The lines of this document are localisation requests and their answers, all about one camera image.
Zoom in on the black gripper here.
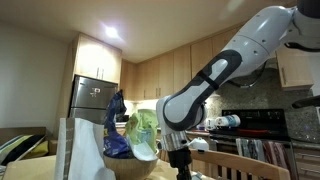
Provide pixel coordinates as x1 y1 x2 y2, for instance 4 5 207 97
167 147 193 180

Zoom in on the wooden bowl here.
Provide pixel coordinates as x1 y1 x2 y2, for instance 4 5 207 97
103 151 160 180

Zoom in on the grey striped dish towel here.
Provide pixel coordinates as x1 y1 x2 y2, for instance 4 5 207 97
235 138 266 164

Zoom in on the red striped dish towel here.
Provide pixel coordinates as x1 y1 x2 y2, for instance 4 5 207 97
263 139 290 174

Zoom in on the clear plastic bag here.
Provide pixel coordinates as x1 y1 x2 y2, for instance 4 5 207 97
126 134 158 163

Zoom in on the white mug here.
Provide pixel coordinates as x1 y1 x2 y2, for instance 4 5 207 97
205 118 217 132

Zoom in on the green chip bag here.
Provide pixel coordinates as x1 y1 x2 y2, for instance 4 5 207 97
124 109 160 154

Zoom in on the wooden chair back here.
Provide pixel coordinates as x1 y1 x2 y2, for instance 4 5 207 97
189 149 291 180

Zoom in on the blue chip bag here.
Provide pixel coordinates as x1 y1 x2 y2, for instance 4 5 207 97
102 89 134 159

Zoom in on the black stove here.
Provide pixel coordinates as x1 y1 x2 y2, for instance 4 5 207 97
209 108 294 180

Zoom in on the white bag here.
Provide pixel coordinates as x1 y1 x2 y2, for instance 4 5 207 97
54 117 116 180

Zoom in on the stainless steel refrigerator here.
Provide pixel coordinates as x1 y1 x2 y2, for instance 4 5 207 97
68 74 119 126

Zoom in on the wooden drawer cabinet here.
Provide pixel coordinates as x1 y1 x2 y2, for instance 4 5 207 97
293 142 320 180

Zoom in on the wooden cabinet over refrigerator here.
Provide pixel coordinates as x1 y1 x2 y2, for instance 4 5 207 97
73 33 123 84

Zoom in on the yellow cushion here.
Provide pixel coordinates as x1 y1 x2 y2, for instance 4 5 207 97
23 140 50 160

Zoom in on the ceiling light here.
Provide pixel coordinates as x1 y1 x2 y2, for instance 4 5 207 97
103 24 121 40

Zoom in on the striped cushion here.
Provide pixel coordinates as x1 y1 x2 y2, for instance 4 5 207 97
0 134 46 166

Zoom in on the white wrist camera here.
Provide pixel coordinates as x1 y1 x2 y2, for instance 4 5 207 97
188 137 210 152

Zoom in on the wooden wall cabinet row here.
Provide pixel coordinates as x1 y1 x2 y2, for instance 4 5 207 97
119 26 244 101

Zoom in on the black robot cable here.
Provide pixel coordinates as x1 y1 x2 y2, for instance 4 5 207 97
228 41 320 90

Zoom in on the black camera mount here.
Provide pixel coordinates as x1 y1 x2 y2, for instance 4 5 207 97
292 95 320 109

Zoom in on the single-door wooden wall cabinet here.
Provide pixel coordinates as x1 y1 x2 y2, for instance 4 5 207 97
275 44 314 91

